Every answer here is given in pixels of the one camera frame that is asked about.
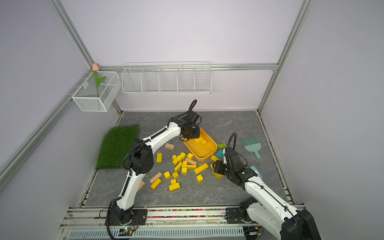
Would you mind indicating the yellow plastic tub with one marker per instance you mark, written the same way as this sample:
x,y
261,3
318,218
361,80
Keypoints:
x,y
202,152

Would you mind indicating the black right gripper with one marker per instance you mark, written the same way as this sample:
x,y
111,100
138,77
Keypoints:
x,y
217,166

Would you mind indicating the pink artificial tulip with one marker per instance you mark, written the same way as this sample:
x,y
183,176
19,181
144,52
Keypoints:
x,y
98,80

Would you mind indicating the white mesh corner basket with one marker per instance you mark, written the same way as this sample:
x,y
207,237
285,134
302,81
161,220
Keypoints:
x,y
86,95

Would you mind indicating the natural wood block lower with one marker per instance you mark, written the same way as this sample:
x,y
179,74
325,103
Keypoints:
x,y
141,186

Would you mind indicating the light blue plastic scoop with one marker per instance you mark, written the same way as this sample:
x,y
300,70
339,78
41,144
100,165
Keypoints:
x,y
256,171

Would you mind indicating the natural wood long block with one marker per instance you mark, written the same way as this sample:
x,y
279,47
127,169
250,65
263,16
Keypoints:
x,y
154,178

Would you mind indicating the natural wood centre block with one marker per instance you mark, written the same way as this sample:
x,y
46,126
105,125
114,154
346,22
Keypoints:
x,y
190,162

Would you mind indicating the yellow block bottom wide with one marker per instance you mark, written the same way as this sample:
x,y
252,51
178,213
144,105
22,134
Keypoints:
x,y
174,187

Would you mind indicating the yellow small cube right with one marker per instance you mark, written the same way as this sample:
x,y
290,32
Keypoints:
x,y
200,178

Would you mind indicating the yellow flat horizontal block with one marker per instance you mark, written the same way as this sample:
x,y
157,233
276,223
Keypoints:
x,y
189,166

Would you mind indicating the natural wood cube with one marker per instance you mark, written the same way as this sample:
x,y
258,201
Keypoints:
x,y
170,147

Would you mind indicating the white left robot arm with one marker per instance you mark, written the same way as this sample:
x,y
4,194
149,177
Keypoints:
x,y
140,160

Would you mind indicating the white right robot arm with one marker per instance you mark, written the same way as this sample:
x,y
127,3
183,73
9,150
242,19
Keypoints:
x,y
282,220

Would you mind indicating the green arch block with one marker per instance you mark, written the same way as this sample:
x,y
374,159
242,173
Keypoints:
x,y
221,146

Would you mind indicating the teal block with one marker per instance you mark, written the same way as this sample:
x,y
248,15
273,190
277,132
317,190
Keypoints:
x,y
219,154

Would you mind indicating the white wire shelf basket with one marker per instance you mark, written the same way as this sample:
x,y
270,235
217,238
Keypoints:
x,y
167,78

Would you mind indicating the yellow block front long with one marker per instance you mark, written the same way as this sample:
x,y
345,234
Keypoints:
x,y
156,183

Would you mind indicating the green plastic dustpan brush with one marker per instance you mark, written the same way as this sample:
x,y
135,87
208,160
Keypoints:
x,y
253,145

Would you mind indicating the yellow long block diagonal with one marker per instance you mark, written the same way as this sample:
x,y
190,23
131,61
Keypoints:
x,y
201,168

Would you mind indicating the green artificial grass mat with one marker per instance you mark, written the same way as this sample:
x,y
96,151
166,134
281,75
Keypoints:
x,y
115,145

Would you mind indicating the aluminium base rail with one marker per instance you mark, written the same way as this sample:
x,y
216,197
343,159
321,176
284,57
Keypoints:
x,y
165,223

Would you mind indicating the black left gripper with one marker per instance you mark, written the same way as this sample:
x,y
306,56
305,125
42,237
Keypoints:
x,y
196,136

